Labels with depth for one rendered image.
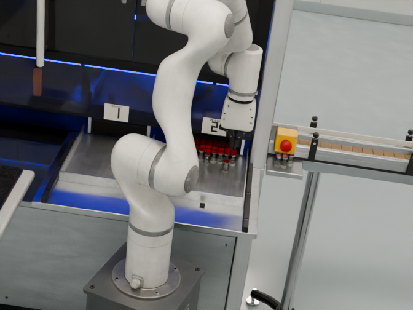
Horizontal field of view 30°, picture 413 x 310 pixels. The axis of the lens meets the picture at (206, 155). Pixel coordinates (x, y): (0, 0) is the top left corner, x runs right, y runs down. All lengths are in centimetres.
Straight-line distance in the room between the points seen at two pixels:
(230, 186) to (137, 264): 62
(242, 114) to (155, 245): 52
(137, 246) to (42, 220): 97
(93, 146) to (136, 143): 79
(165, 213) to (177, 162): 18
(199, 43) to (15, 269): 159
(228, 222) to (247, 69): 49
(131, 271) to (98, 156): 67
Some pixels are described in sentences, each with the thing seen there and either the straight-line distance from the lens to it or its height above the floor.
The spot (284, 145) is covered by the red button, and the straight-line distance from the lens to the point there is 262.
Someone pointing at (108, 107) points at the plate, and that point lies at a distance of 266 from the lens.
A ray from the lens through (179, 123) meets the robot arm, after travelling 188.
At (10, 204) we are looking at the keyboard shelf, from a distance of 255.
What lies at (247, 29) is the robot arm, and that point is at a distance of 210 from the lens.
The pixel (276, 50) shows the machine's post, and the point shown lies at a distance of 252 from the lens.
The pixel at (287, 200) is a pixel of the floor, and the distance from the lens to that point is 425.
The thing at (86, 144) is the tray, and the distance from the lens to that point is 274.
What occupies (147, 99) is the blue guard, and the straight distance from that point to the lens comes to 262.
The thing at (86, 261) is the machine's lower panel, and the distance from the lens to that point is 303.
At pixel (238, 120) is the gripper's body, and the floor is 119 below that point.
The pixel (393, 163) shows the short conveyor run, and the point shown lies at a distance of 284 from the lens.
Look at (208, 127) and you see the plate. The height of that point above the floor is 101.
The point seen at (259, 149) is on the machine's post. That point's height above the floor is 96.
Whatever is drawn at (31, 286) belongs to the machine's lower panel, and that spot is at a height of 21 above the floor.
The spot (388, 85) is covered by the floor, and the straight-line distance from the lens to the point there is 599.
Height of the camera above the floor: 222
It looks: 29 degrees down
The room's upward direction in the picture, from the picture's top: 7 degrees clockwise
